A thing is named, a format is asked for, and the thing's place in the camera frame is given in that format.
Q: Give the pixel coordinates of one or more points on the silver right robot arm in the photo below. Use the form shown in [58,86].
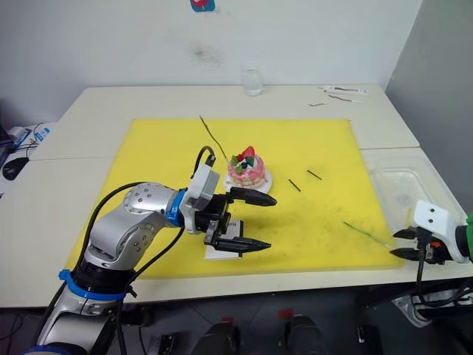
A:
[462,240]

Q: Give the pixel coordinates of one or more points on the white matchbox with black strip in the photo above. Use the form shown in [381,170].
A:
[218,255]

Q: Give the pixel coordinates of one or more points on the small paper scrap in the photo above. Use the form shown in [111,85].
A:
[318,104]

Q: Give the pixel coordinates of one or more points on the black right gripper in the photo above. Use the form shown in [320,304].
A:
[434,253]

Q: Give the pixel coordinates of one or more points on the black computer mouse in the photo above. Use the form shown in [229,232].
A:
[15,167]

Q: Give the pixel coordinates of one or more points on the blue and red wall sticker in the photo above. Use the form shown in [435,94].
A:
[202,4]

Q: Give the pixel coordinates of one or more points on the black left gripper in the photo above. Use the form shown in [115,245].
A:
[214,218]

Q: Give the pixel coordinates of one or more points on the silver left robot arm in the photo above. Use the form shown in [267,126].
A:
[144,199]

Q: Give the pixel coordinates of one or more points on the thin green candle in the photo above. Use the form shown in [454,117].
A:
[366,233]

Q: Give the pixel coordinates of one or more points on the white plate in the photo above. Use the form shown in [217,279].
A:
[269,182]

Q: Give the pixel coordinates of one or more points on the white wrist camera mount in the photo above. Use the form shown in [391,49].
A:
[201,185]
[432,218]

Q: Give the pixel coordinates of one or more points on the thin pink candle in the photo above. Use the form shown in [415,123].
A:
[345,98]

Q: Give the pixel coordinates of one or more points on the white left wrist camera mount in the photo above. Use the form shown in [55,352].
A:
[201,185]

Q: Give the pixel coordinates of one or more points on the white candle packaging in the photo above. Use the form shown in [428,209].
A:
[347,90]

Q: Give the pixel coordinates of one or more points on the clear plastic tray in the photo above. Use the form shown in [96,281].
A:
[399,177]

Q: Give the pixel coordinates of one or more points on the black match with white head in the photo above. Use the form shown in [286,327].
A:
[294,185]
[314,175]

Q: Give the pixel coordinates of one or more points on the pink cake with strawberry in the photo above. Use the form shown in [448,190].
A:
[251,174]

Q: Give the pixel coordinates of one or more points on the clear drinking glass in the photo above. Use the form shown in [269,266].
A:
[252,87]

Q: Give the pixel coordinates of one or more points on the yellow mat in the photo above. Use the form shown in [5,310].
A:
[314,229]

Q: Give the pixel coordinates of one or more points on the dark rounded shape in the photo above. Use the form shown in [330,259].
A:
[218,338]
[306,334]

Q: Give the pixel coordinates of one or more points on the white box with blue label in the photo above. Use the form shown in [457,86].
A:
[27,135]

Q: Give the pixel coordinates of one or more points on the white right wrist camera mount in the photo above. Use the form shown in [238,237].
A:
[432,218]

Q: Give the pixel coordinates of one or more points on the thin brown candle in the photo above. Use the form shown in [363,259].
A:
[211,135]

